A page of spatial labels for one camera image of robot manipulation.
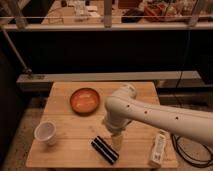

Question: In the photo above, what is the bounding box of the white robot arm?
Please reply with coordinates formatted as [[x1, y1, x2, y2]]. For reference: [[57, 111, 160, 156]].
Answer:
[[104, 84, 213, 147]]

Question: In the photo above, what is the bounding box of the black striped rectangular block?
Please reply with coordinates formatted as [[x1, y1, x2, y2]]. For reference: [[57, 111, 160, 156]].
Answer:
[[91, 136, 119, 165]]

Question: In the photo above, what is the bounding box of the white bottle with label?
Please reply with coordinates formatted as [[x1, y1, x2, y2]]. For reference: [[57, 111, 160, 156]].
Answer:
[[150, 131, 166, 167]]

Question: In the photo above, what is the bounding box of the wooden table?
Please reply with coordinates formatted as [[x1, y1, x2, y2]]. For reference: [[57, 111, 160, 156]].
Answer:
[[25, 81, 179, 169]]

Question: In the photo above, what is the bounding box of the orange round bowl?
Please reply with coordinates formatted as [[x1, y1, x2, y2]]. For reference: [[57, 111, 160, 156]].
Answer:
[[70, 88, 100, 115]]

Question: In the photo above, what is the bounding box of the white plastic cup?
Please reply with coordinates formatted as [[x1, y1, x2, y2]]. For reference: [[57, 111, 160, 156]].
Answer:
[[34, 121, 56, 146]]

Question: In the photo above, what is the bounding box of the metal diagonal pole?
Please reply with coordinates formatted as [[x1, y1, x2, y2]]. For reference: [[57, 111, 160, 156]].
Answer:
[[1, 26, 33, 79]]

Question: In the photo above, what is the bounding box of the cluttered background shelf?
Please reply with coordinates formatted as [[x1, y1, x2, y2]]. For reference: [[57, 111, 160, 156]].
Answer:
[[0, 0, 213, 31]]

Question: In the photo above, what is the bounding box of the black cable on floor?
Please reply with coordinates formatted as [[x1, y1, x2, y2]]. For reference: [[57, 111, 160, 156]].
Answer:
[[170, 133, 213, 169]]

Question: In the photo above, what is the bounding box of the grey metal rail beam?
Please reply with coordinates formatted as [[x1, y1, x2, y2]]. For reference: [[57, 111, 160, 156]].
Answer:
[[17, 71, 202, 92]]

